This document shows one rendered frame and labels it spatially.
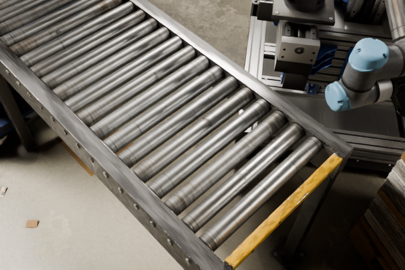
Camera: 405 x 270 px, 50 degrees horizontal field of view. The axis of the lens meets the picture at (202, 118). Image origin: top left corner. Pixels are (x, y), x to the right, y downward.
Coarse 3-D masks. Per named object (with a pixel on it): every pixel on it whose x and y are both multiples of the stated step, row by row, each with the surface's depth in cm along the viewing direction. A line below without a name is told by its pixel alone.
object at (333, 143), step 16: (128, 0) 161; (144, 0) 161; (160, 16) 156; (176, 32) 151; (208, 48) 146; (224, 64) 141; (240, 80) 137; (256, 80) 137; (256, 96) 135; (272, 96) 133; (272, 112) 133; (288, 112) 130; (304, 112) 130; (304, 128) 126; (320, 128) 126; (336, 144) 123; (320, 160) 129
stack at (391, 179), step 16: (400, 160) 145; (400, 176) 146; (400, 192) 149; (384, 208) 162; (400, 208) 152; (368, 224) 174; (384, 224) 165; (400, 224) 155; (352, 240) 189; (368, 240) 177; (384, 240) 167; (400, 240) 158; (368, 256) 180; (400, 256) 160
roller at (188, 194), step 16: (256, 128) 126; (272, 128) 127; (240, 144) 122; (256, 144) 123; (224, 160) 118; (240, 160) 121; (208, 176) 115; (176, 192) 113; (192, 192) 112; (176, 208) 110
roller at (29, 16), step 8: (56, 0) 160; (64, 0) 161; (72, 0) 163; (32, 8) 157; (40, 8) 157; (48, 8) 158; (56, 8) 160; (16, 16) 153; (24, 16) 154; (32, 16) 155; (40, 16) 157; (0, 24) 151; (8, 24) 151; (16, 24) 152; (24, 24) 154; (0, 32) 149; (8, 32) 151
